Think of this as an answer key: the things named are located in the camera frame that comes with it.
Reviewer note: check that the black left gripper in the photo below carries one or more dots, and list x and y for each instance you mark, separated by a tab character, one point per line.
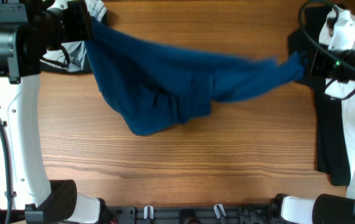
79	15

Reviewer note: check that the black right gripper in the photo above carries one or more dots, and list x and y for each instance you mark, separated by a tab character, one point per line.
316	68

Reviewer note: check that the dark blue t-shirt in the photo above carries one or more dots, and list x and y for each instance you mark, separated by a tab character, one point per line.
154	86

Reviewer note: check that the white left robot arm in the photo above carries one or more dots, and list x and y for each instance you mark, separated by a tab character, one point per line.
28	29

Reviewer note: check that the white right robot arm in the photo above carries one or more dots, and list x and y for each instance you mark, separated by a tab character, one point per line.
327	208

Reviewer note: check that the folded light blue jeans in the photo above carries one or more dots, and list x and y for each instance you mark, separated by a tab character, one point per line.
97	9

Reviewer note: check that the black t-shirt right pile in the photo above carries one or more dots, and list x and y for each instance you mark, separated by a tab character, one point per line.
331	155

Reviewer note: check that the white printed t-shirt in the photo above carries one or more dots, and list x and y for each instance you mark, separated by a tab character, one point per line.
341	90

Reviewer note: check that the folded black garment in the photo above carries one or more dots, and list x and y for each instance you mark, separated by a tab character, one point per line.
79	63

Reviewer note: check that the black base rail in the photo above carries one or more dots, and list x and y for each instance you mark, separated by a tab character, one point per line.
244	214

